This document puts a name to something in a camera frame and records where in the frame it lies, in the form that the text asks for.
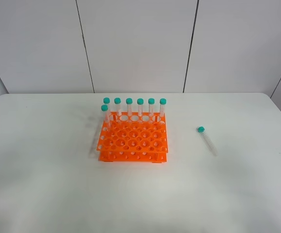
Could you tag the clear tube teal cap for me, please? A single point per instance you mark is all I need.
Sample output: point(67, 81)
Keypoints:
point(201, 130)

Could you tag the orange test tube rack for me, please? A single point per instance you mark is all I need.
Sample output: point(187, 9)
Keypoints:
point(133, 139)

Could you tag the second row left tube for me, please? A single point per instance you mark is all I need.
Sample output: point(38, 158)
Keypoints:
point(107, 114)

